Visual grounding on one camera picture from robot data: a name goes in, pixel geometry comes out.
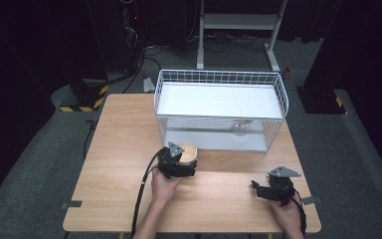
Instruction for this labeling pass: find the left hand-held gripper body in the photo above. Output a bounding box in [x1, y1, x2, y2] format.
[157, 141, 186, 180]

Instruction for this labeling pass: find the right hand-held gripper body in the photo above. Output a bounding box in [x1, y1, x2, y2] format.
[266, 165, 302, 207]

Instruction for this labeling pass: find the cream ceramic mug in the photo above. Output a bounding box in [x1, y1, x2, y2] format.
[177, 141, 199, 165]

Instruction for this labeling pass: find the clear jar with white lid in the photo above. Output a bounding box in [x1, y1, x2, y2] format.
[231, 119, 255, 137]

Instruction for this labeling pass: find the white wire shelf rack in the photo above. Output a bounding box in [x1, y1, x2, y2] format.
[153, 69, 290, 153]

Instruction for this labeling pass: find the person's left hand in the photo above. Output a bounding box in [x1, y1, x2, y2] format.
[150, 171, 186, 206]

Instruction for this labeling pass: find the person's right hand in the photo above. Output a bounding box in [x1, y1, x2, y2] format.
[268, 192, 304, 234]

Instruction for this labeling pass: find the grey power adapter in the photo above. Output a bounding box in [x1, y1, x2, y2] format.
[142, 77, 156, 94]

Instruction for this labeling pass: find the black base with hazard stripes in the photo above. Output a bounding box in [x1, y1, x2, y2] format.
[295, 85, 348, 116]
[59, 78, 109, 114]

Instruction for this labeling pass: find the white metal stand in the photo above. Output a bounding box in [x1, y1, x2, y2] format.
[196, 0, 288, 73]

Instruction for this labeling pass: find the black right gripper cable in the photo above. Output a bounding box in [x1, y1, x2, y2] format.
[291, 189, 308, 238]

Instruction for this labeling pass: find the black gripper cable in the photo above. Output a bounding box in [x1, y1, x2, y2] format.
[130, 148, 164, 239]
[291, 189, 308, 238]

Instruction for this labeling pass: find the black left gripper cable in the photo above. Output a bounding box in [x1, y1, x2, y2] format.
[130, 148, 164, 239]

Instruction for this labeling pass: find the black floor cable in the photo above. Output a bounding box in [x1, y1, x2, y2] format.
[83, 119, 99, 159]

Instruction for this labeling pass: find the dark equipment rack with cables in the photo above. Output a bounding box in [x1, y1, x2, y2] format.
[87, 0, 147, 75]

